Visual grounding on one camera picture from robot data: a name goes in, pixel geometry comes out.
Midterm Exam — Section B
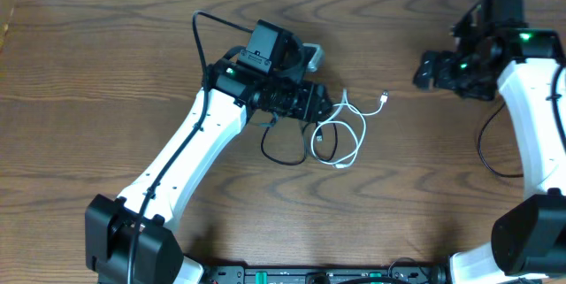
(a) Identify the black usb cable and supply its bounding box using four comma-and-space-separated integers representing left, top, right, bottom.
259, 119, 340, 166

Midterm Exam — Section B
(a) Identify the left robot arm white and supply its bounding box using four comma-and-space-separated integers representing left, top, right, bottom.
85, 58, 332, 283

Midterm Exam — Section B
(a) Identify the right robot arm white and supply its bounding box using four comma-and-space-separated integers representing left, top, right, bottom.
413, 0, 565, 283

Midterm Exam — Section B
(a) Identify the white usb cable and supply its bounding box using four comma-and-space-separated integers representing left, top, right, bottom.
310, 88, 390, 170

